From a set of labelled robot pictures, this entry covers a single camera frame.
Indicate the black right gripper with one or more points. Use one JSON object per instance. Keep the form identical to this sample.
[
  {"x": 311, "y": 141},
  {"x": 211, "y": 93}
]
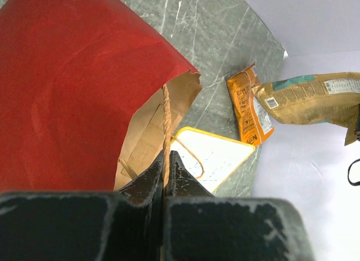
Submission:
[{"x": 356, "y": 134}]

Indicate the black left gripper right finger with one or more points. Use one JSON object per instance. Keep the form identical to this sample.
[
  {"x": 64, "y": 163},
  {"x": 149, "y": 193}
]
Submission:
[{"x": 201, "y": 226}]

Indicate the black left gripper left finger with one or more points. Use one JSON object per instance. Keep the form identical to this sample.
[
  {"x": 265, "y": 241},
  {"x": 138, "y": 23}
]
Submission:
[{"x": 85, "y": 225}]

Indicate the tan teal chips bag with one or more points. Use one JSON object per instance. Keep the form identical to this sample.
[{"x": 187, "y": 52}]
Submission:
[{"x": 312, "y": 99}]

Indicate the orange snack bag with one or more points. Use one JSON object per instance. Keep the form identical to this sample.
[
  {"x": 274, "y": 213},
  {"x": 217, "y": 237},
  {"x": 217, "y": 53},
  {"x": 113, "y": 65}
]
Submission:
[{"x": 254, "y": 123}]

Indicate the red paper bag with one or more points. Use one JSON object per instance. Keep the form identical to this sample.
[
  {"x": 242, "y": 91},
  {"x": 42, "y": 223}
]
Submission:
[{"x": 81, "y": 88}]

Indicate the yellow framed whiteboard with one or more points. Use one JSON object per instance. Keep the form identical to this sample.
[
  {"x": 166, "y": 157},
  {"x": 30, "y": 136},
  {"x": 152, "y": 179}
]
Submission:
[{"x": 209, "y": 157}]

